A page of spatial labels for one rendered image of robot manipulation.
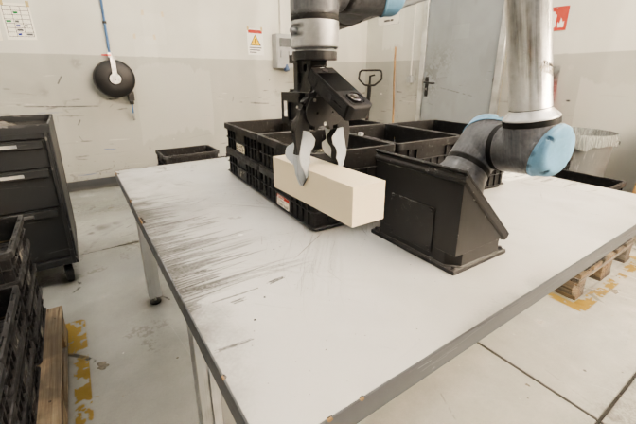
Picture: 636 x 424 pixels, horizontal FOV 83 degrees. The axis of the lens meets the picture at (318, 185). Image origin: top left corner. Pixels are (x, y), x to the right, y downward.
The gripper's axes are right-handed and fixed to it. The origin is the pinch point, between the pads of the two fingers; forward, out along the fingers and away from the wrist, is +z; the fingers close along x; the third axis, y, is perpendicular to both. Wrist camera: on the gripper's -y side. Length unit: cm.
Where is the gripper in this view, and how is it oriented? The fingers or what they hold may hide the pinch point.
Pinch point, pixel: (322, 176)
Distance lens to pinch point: 60.8
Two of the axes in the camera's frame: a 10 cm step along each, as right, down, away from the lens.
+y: -5.6, -2.4, 7.9
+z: 0.0, 9.6, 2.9
